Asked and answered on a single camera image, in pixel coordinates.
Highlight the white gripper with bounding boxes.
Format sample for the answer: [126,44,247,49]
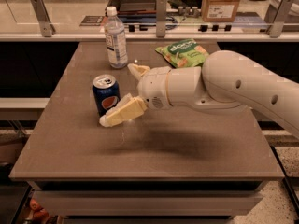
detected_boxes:
[99,63,171,127]

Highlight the blue pepsi can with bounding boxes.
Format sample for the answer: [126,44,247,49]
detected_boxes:
[93,74,121,116]

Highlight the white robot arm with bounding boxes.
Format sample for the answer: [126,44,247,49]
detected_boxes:
[99,50,299,137]

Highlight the clear plastic water bottle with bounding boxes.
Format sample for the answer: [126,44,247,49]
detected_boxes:
[104,7,128,69]

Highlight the green snack bag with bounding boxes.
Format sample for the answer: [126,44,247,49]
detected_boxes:
[155,38,209,68]

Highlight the dark placard on floor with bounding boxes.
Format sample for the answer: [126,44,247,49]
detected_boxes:
[80,16,104,26]

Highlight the cardboard box with label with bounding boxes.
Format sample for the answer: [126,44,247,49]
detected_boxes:
[201,0,240,22]

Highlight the orange object under table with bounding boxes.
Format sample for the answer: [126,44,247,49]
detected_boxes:
[29,199,50,224]

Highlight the middle metal glass bracket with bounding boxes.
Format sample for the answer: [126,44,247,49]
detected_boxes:
[156,0,167,38]

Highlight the metal glass bracket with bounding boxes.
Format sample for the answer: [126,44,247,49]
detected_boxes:
[267,0,297,38]
[30,0,55,37]
[156,0,167,38]

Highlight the left metal glass bracket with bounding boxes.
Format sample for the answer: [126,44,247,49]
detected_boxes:
[30,0,55,37]

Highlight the right metal glass bracket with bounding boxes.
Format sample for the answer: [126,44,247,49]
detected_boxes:
[267,0,297,38]

